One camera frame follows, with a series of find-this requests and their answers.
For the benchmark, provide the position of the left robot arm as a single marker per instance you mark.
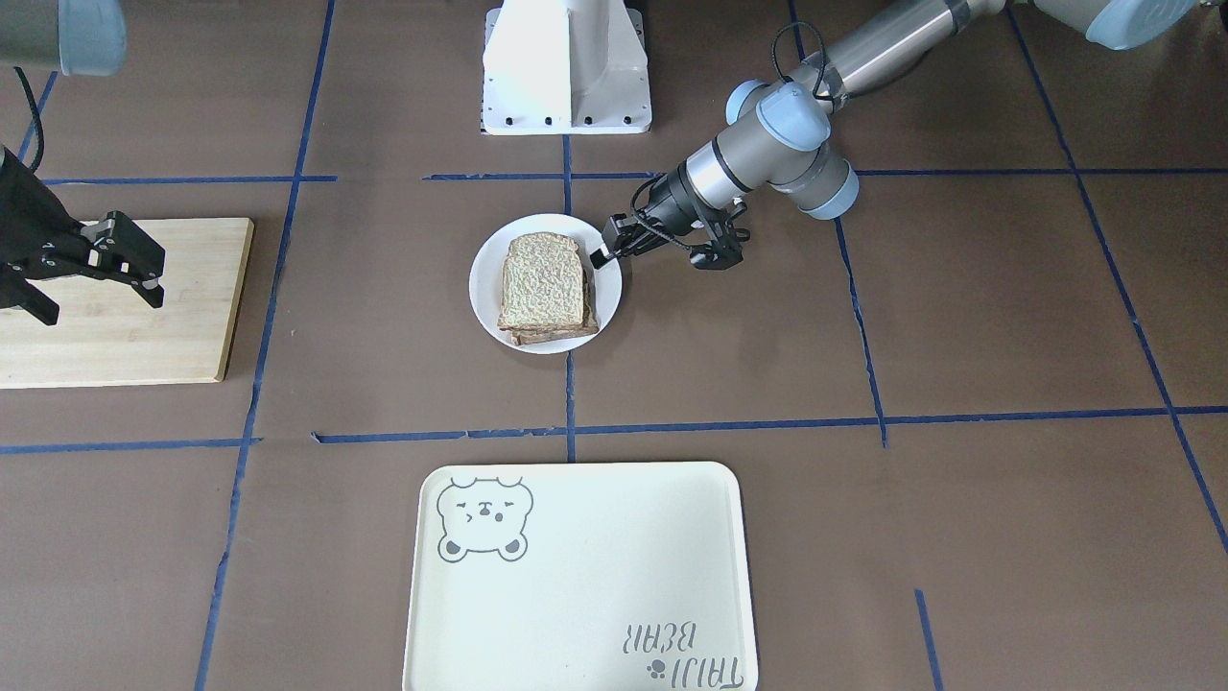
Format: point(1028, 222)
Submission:
point(778, 134)

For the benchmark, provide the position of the white round plate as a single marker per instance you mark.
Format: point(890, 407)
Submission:
point(486, 278)

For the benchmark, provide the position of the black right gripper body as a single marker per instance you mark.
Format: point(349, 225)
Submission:
point(31, 233)

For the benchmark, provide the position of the cream bear tray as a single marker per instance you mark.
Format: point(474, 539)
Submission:
point(589, 576)

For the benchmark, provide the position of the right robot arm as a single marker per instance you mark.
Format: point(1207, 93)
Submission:
point(72, 38)

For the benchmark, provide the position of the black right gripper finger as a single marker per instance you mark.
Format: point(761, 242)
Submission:
point(17, 293)
point(119, 250)

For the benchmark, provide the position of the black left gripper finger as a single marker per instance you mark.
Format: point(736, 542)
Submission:
point(616, 238)

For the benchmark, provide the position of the wooden cutting board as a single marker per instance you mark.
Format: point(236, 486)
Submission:
point(106, 335)

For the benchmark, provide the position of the bread slice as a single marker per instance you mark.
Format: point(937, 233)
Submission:
point(561, 334)
point(542, 249)

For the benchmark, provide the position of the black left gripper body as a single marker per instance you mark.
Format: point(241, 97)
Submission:
point(674, 197)

